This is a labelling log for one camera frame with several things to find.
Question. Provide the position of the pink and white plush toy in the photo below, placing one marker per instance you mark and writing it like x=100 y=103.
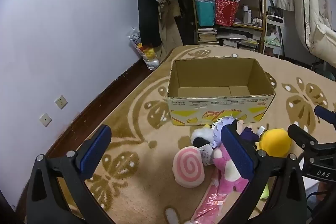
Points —
x=228 y=174

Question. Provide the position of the black and white plush toy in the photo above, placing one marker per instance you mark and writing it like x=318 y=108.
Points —
x=200 y=137

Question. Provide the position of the white fluffy plush piece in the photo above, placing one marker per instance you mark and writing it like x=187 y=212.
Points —
x=172 y=214

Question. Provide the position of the pile of magazines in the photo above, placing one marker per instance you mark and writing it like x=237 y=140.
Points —
x=237 y=40

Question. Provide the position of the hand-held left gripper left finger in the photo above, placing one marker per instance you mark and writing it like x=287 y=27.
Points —
x=95 y=153

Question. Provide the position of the beige patterned rug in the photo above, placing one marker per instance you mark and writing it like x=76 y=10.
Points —
x=147 y=161

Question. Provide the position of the dark hanging garment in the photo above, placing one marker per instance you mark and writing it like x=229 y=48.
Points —
x=187 y=22

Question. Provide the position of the teal bag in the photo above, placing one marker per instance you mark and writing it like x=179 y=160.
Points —
x=204 y=12

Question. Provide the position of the white folded mattress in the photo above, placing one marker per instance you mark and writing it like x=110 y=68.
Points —
x=315 y=16

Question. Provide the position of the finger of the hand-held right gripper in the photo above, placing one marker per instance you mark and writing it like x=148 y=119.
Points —
x=302 y=136
x=326 y=115

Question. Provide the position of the clear plastic bag of toys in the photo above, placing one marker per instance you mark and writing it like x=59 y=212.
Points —
x=147 y=56

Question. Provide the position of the wooden shelf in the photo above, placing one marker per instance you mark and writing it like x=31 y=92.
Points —
x=262 y=3

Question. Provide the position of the lime green soft item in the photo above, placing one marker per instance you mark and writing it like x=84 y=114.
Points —
x=265 y=192

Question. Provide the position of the pink swirl roll plush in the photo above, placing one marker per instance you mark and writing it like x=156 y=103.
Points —
x=187 y=166

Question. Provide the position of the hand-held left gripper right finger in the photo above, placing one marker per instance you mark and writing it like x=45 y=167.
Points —
x=236 y=153

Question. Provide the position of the white wall socket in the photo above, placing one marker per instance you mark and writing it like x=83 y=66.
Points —
x=61 y=102
x=45 y=119

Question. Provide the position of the black hanging coat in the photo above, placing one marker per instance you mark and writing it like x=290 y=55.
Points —
x=147 y=16

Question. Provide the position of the beige hanging coat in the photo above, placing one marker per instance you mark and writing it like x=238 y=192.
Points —
x=169 y=29

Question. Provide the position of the white folding chair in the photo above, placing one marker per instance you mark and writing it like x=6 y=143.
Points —
x=274 y=37

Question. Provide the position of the yellow round plush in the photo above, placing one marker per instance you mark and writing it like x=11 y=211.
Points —
x=275 y=142

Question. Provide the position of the red patterned bag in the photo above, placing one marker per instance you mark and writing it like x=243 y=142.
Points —
x=225 y=12

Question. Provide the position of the stack of books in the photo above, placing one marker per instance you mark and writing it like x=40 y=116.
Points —
x=207 y=36

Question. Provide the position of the cardboard box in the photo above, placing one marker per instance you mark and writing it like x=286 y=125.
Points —
x=210 y=108

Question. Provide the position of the group of cosmetic bottles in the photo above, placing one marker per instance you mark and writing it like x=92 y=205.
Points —
x=249 y=16

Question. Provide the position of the white-haired doll plush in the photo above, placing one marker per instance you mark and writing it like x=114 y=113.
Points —
x=219 y=129

